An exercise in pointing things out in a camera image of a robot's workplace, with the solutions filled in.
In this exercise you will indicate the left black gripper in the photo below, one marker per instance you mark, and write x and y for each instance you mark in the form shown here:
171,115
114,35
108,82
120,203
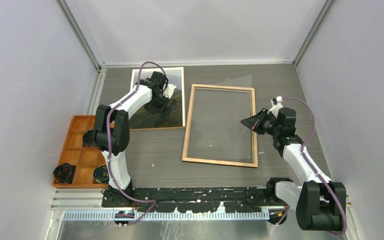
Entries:
154,110

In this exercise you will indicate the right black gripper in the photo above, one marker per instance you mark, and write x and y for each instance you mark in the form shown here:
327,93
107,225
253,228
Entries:
255,122

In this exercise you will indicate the black wooden picture frame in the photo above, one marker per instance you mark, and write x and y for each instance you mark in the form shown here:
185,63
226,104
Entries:
187,132

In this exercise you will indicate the mountain landscape photo board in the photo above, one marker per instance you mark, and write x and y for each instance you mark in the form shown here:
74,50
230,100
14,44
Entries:
144,119

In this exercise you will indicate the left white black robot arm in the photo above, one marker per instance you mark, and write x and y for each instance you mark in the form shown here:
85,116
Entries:
111,131

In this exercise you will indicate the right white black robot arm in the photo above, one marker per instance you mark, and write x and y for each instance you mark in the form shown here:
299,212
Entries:
320,203

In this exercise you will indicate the black yellow-green coiled bundle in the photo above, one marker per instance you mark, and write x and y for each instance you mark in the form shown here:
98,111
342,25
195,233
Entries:
101,174

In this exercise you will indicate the orange compartment tray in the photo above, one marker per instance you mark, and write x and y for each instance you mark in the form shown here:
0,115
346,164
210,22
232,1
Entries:
84,158

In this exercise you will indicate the black orange coiled bundle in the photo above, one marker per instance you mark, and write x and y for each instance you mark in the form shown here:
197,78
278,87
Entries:
64,173

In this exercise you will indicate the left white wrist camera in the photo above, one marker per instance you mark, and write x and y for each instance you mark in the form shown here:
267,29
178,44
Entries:
169,90

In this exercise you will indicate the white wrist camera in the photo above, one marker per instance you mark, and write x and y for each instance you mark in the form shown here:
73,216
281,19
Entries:
169,90
276,105

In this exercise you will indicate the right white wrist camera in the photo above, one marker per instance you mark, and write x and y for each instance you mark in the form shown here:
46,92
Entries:
276,105

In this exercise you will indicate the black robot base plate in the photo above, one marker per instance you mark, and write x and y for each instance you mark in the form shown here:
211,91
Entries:
248,199

